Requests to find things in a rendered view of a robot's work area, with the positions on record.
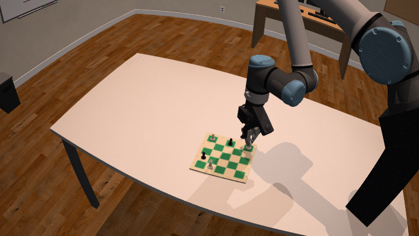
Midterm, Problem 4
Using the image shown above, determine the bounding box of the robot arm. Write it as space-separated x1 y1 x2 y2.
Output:
244 0 419 136

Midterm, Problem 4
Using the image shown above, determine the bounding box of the green and cream chessboard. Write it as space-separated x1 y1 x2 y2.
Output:
189 132 257 184

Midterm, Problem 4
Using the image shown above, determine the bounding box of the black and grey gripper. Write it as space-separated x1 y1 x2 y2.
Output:
237 100 264 146

